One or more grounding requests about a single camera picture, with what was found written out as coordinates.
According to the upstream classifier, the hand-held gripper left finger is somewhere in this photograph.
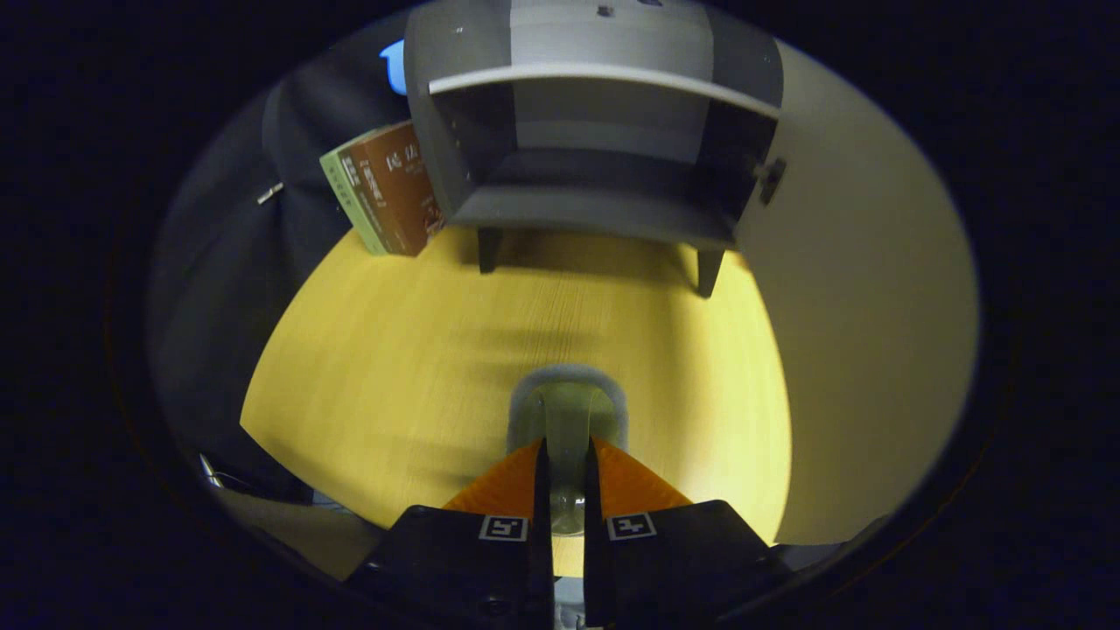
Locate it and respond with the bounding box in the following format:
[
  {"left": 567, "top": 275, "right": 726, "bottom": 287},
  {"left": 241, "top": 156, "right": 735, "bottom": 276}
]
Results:
[{"left": 346, "top": 437, "right": 557, "bottom": 630}]

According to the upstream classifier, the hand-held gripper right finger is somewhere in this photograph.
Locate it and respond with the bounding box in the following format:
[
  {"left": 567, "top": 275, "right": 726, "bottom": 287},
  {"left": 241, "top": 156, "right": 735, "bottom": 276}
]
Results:
[{"left": 583, "top": 436, "right": 793, "bottom": 630}]

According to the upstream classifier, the grey rimmed green object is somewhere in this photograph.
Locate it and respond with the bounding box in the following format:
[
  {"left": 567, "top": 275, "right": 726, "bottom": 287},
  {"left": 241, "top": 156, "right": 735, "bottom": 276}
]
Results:
[{"left": 506, "top": 363, "right": 629, "bottom": 536}]

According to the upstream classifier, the grey cabinet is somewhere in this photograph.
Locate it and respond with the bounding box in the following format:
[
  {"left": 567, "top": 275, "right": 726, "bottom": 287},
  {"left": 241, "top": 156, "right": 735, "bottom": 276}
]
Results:
[{"left": 404, "top": 0, "right": 786, "bottom": 298}]

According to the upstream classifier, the thick brown book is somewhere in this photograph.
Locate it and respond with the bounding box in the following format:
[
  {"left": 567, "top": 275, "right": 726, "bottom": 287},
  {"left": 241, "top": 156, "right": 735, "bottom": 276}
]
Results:
[{"left": 360, "top": 121, "right": 445, "bottom": 257}]

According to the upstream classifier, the thin brown book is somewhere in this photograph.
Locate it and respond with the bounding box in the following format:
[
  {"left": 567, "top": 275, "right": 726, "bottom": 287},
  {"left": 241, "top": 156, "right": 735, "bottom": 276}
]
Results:
[{"left": 337, "top": 140, "right": 386, "bottom": 255}]

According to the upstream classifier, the green book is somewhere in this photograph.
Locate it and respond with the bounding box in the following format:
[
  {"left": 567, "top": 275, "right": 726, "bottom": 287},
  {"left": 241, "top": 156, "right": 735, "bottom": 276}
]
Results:
[{"left": 318, "top": 131, "right": 390, "bottom": 256}]

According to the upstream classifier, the black cabinet hinge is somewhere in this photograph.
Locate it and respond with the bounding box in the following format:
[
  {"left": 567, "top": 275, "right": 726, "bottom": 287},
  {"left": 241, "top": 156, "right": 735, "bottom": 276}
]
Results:
[{"left": 754, "top": 157, "right": 787, "bottom": 207}]

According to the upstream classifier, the black backdrop cloth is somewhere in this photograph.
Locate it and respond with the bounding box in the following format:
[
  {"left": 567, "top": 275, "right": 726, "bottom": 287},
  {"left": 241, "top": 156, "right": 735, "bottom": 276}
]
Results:
[{"left": 149, "top": 39, "right": 438, "bottom": 504}]

